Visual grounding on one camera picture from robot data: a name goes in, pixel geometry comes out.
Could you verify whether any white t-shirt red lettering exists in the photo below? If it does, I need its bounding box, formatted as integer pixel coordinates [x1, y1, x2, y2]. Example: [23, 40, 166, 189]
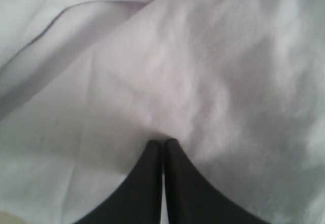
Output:
[1, 0, 324, 223]

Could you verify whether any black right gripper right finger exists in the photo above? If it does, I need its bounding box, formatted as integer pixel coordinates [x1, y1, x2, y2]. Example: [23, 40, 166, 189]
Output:
[164, 139, 266, 224]

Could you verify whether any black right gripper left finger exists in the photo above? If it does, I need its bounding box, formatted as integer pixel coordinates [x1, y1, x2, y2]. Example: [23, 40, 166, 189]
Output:
[76, 140, 163, 224]

